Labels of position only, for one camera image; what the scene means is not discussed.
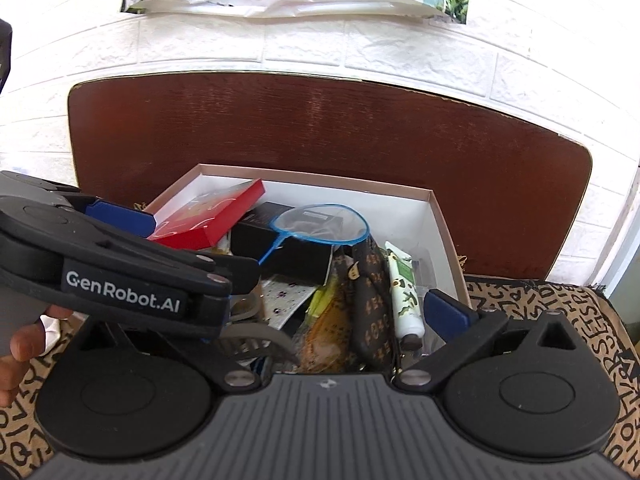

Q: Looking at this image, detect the white floral cream tube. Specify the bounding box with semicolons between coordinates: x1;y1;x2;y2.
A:
385;242;425;351

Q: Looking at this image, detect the red gradient box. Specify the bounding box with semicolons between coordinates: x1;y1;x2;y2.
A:
148;179;265;250

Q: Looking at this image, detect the blue rimmed mesh net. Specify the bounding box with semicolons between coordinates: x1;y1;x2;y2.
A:
259;203;370;264

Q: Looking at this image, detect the dark brown wooden board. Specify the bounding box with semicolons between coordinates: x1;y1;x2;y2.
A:
67;73;592;278

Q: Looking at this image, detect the brown monogram pouch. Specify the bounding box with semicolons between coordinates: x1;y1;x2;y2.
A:
347;236;396;376

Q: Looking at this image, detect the patterned letter table cloth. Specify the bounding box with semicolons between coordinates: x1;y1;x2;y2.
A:
1;275;639;479

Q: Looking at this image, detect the black product box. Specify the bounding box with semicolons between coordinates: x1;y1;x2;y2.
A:
230;202;333;286

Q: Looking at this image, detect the person's left hand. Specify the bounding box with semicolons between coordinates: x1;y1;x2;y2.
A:
0;321;46;408

